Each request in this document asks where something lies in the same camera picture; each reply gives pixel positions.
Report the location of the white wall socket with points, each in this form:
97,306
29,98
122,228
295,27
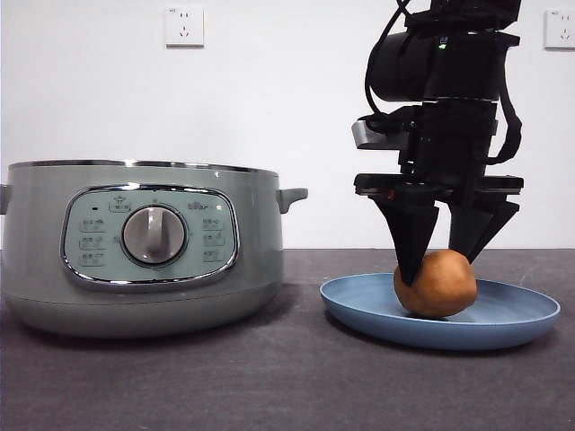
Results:
560,29
184,27

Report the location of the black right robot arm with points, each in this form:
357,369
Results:
404,67

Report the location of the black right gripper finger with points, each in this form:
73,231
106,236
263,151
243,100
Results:
411,229
476,224

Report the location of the blue round plate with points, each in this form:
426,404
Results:
359,305

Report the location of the pale green electric steamer pot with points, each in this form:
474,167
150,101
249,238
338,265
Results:
40,251

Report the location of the pale grey camera box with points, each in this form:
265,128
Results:
373,137

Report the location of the brown potato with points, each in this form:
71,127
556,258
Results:
442,287

